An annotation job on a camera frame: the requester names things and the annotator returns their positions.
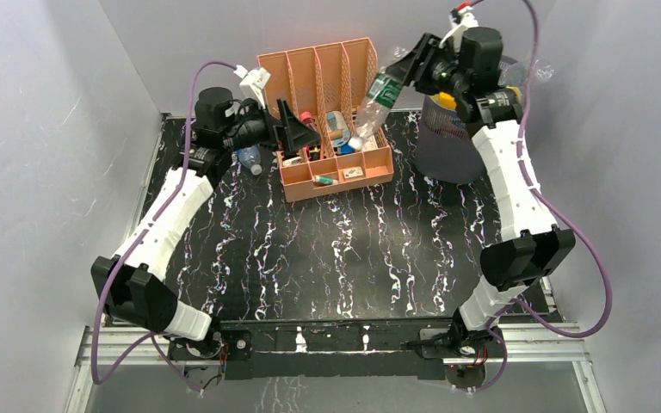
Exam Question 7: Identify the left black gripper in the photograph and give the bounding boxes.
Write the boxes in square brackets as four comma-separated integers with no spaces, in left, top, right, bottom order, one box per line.
[223,98,320,153]

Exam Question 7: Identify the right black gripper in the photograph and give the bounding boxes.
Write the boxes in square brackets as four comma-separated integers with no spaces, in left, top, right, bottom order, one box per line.
[386,33,469,100]

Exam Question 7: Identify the clear bottle dark green label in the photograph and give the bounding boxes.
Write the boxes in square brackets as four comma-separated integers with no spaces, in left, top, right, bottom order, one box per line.
[348,46,409,151]

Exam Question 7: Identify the yellow juice bottle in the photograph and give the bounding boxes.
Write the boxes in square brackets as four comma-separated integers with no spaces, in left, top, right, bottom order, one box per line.
[432,87,523,110]

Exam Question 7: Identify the clear bottle blue label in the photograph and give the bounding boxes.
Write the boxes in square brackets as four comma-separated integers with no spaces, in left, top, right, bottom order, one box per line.
[236,145,263,176]

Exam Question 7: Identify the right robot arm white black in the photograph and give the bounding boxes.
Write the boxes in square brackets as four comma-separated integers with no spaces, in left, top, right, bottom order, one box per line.
[386,27,576,357]

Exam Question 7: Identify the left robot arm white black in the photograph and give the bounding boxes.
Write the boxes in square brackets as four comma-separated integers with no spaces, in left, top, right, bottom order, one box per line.
[90,87,321,358]

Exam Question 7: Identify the grey mesh waste bin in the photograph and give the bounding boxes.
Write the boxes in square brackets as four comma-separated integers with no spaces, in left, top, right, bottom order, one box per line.
[414,53,522,185]

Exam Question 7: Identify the pink cap small bottle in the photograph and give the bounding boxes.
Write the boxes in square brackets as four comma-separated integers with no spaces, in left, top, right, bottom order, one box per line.
[300,111,321,162]

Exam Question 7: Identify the green white tube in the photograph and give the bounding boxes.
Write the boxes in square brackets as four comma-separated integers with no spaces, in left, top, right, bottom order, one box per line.
[312,176,339,187]

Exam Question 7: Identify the peach desk organizer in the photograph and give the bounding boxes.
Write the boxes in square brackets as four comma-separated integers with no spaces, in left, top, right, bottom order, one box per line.
[257,38,394,202]

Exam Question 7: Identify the small white box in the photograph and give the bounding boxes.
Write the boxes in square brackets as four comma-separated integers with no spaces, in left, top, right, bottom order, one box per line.
[342,166,365,181]

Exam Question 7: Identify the white carton box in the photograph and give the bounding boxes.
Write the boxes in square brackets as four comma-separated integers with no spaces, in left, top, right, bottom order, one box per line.
[361,134,379,151]

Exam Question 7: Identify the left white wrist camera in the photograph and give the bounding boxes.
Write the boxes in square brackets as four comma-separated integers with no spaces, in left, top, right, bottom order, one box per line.
[239,67,271,108]

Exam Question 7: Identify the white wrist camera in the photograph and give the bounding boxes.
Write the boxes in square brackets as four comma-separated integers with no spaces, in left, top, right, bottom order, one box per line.
[239,67,271,108]
[441,1,479,52]

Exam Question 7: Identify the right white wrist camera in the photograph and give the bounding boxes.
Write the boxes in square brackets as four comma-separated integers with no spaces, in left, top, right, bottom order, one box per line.
[441,1,479,52]

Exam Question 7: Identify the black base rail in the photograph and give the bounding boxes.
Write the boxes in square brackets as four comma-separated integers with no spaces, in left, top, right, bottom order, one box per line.
[216,316,509,383]

